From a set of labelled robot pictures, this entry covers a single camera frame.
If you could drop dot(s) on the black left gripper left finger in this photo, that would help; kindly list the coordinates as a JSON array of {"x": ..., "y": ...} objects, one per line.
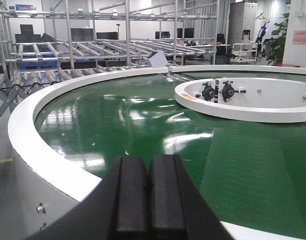
[{"x": 117, "y": 209}]

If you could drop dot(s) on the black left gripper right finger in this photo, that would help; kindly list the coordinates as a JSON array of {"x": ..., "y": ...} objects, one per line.
[{"x": 177, "y": 209}]

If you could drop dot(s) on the green circular conveyor belt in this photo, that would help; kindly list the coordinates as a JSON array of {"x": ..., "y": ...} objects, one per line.
[{"x": 251, "y": 174}]

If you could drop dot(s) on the white outer conveyor rim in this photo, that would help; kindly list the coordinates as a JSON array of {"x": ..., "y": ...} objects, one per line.
[{"x": 50, "y": 185}]

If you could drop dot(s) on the white trolley shelf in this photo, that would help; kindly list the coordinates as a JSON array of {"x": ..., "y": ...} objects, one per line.
[{"x": 244, "y": 53}]

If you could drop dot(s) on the roller conveyor rack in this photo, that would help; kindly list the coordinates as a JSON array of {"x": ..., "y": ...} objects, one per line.
[{"x": 39, "y": 48}]

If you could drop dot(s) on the white control box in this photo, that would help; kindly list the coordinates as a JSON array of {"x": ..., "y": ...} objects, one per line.
[{"x": 156, "y": 59}]

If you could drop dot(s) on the black office chair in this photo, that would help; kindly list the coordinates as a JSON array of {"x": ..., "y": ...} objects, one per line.
[{"x": 221, "y": 49}]

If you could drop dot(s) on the tall green plant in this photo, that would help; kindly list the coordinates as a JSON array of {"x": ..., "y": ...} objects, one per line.
[{"x": 278, "y": 42}]

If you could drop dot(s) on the pink wall notice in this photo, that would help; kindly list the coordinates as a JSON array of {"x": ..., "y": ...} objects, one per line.
[{"x": 299, "y": 37}]

